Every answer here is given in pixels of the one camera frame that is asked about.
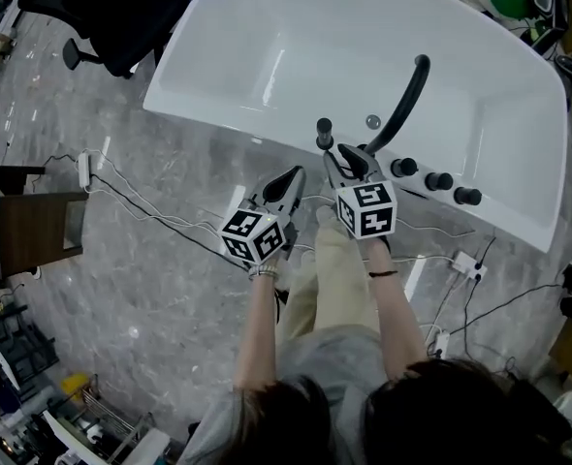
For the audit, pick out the long white power strip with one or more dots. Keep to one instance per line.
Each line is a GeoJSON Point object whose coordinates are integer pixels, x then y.
{"type": "Point", "coordinates": [84, 170]}

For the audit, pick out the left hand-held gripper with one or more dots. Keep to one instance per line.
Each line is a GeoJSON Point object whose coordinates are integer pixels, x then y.
{"type": "Point", "coordinates": [254, 235]}

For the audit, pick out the white bathtub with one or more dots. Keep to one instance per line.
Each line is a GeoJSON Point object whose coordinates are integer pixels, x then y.
{"type": "Point", "coordinates": [339, 46]}

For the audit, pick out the person's right forearm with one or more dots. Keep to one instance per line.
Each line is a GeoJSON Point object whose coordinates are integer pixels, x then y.
{"type": "Point", "coordinates": [397, 322]}

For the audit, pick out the black gooseneck faucet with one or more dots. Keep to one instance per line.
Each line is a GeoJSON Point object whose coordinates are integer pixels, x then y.
{"type": "Point", "coordinates": [407, 100]}

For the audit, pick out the person's white shoe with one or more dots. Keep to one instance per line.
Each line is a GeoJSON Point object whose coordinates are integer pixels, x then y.
{"type": "Point", "coordinates": [326, 213]}

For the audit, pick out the person's grey t-shirt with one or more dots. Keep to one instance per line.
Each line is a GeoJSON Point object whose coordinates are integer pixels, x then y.
{"type": "Point", "coordinates": [325, 371]}

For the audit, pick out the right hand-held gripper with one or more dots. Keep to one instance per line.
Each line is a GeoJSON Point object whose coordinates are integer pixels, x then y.
{"type": "Point", "coordinates": [368, 208]}

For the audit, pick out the person's left forearm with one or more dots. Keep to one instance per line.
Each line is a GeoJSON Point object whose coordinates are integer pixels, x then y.
{"type": "Point", "coordinates": [257, 332]}

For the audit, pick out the brown wooden desk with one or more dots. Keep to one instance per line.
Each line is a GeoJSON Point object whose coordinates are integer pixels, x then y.
{"type": "Point", "coordinates": [34, 230]}

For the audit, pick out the round chrome overflow cap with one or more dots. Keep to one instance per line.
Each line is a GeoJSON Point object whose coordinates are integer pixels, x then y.
{"type": "Point", "coordinates": [373, 121]}

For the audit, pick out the black office chair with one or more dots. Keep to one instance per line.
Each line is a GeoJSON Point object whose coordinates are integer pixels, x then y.
{"type": "Point", "coordinates": [106, 12]}

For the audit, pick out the yellow container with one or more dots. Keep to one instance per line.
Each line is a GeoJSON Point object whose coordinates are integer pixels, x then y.
{"type": "Point", "coordinates": [74, 384]}

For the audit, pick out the person's beige trousers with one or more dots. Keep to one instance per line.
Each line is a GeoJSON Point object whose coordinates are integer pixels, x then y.
{"type": "Point", "coordinates": [334, 279]}

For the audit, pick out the square white power strip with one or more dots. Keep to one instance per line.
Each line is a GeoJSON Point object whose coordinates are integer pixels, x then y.
{"type": "Point", "coordinates": [469, 264]}

